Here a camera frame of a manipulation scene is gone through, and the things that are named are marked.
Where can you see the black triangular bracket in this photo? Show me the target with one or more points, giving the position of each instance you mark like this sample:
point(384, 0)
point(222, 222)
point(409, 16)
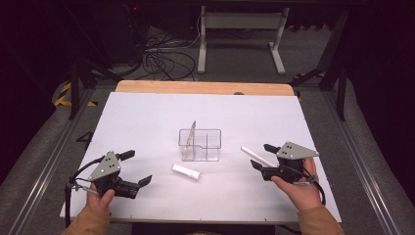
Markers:
point(85, 138)

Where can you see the short white tube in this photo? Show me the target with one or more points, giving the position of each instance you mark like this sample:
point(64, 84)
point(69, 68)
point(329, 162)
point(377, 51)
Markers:
point(186, 171)

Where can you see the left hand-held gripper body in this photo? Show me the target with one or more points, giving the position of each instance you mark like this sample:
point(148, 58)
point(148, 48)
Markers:
point(106, 166)

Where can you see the person's left hand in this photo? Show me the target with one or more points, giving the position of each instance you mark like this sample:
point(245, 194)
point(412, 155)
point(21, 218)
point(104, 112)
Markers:
point(98, 202)

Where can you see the clear silver pen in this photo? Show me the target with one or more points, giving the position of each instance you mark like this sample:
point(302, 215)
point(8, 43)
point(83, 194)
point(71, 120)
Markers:
point(190, 137)

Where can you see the black metal stand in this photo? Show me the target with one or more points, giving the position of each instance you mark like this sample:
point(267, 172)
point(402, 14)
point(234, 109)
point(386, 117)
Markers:
point(75, 88)
point(341, 88)

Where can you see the clear plastic organizer box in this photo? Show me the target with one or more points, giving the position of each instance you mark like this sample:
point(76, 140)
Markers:
point(208, 145)

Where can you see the yellow black hazard tape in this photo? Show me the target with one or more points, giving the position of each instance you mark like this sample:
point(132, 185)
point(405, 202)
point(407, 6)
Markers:
point(63, 96)

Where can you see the white board sheet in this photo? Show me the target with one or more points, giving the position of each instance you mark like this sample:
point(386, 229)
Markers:
point(147, 114)

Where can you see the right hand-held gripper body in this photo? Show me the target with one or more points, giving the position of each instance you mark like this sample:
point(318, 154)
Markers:
point(293, 151)

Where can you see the white metal stand frame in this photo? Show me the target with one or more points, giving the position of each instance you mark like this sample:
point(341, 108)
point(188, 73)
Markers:
point(241, 21)

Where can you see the person's right hand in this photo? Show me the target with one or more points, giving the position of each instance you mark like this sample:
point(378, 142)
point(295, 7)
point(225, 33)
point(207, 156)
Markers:
point(301, 194)

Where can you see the aluminium rail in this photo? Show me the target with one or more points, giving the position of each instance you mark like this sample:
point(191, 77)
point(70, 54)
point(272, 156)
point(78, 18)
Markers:
point(49, 163)
point(362, 163)

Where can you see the long white pen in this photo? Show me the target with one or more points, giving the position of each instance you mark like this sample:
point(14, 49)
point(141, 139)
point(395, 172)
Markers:
point(256, 156)

